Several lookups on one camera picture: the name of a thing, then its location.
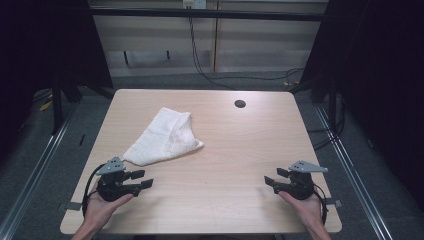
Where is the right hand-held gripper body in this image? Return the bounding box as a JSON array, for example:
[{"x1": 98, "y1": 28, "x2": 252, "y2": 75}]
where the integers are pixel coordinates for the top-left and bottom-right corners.
[{"x1": 273, "y1": 160, "x2": 329, "y2": 201}]

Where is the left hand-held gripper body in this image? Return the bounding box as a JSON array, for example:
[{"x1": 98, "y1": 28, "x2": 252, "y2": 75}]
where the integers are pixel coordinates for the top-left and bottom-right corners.
[{"x1": 95, "y1": 156, "x2": 142, "y2": 202}]

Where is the white towel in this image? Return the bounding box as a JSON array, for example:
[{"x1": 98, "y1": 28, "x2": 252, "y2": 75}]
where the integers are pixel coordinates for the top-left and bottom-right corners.
[{"x1": 122, "y1": 106, "x2": 205, "y2": 167}]

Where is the person's right hand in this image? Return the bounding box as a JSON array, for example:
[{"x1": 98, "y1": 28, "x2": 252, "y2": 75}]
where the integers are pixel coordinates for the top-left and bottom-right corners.
[{"x1": 278, "y1": 190, "x2": 326, "y2": 229}]

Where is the person's left hand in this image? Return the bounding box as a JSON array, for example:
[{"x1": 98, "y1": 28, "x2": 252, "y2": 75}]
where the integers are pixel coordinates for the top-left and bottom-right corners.
[{"x1": 82, "y1": 179, "x2": 135, "y2": 228}]

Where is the grey tape piece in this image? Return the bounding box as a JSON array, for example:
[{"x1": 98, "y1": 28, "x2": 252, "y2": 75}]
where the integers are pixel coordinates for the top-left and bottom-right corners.
[
  {"x1": 323, "y1": 197, "x2": 344, "y2": 209},
  {"x1": 64, "y1": 201, "x2": 83, "y2": 212}
]

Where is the black stand leg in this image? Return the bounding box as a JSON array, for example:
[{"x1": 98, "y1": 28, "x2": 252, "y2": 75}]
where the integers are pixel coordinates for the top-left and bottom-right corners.
[{"x1": 50, "y1": 78, "x2": 65, "y2": 136}]

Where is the yellow floor object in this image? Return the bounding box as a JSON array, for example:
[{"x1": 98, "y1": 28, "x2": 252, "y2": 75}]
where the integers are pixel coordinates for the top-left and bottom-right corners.
[{"x1": 38, "y1": 99, "x2": 54, "y2": 112}]

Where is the black curtain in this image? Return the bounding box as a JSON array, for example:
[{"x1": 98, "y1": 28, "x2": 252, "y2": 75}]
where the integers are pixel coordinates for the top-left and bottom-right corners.
[
  {"x1": 0, "y1": 0, "x2": 114, "y2": 168},
  {"x1": 298, "y1": 0, "x2": 424, "y2": 204}
]

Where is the black horizontal bar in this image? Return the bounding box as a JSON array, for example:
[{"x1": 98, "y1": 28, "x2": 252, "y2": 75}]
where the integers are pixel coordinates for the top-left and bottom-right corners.
[{"x1": 89, "y1": 7, "x2": 327, "y2": 23}]

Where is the left hand-held gripper black cable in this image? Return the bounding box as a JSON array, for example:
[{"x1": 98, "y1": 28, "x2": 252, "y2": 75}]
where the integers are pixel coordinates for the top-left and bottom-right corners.
[{"x1": 81, "y1": 163, "x2": 107, "y2": 218}]

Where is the hand-held gripper black cable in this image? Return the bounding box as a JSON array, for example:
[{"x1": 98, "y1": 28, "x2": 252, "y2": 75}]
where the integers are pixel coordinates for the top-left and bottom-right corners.
[
  {"x1": 312, "y1": 184, "x2": 329, "y2": 226},
  {"x1": 81, "y1": 163, "x2": 107, "y2": 218}
]

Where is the right hand-held gripper black cable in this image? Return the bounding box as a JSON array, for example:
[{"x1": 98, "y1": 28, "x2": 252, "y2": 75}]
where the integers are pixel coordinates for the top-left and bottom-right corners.
[{"x1": 312, "y1": 184, "x2": 329, "y2": 226}]

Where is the black cables bundle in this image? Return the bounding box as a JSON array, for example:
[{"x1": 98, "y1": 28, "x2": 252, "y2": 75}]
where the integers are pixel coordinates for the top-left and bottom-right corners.
[{"x1": 305, "y1": 92, "x2": 347, "y2": 152}]

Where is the metal floor rail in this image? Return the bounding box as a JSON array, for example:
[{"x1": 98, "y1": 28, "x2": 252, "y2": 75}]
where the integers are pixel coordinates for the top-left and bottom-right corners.
[
  {"x1": 0, "y1": 105, "x2": 78, "y2": 240},
  {"x1": 314, "y1": 103, "x2": 395, "y2": 240}
]

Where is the long black floor cable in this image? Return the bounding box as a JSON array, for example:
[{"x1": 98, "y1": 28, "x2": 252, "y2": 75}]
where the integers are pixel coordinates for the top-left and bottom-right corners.
[{"x1": 187, "y1": 8, "x2": 305, "y2": 92}]

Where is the white wall outlet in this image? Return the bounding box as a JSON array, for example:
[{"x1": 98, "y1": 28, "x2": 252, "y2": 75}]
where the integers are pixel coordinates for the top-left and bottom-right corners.
[{"x1": 182, "y1": 0, "x2": 208, "y2": 10}]

